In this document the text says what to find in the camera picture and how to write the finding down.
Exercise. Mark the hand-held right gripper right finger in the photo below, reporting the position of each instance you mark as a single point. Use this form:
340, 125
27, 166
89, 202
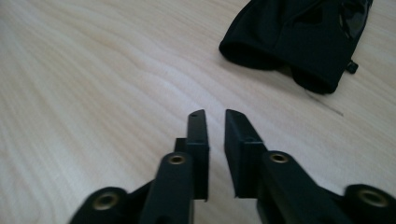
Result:
239, 155

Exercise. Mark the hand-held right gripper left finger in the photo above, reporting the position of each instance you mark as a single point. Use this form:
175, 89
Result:
197, 149

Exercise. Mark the black glove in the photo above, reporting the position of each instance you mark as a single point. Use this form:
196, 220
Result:
289, 40

